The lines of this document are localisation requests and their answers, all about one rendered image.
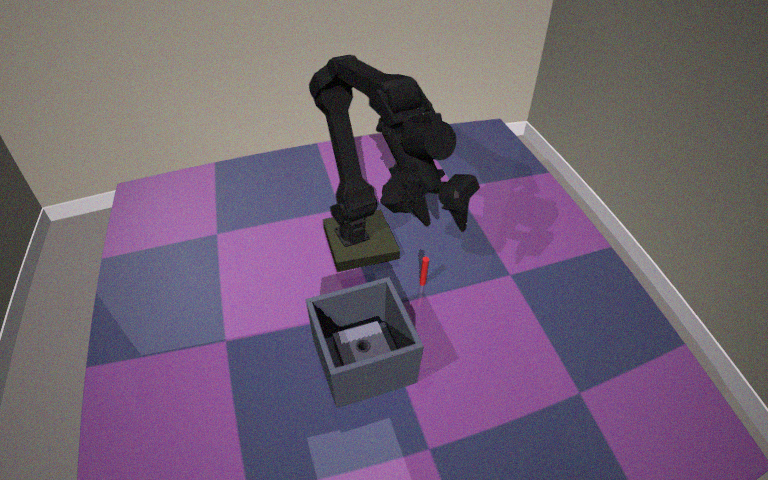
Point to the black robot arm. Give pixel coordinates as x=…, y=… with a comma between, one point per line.
x=408, y=132

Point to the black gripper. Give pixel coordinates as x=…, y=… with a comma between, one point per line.
x=454, y=194

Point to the red peg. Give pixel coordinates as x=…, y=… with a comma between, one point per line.
x=424, y=271

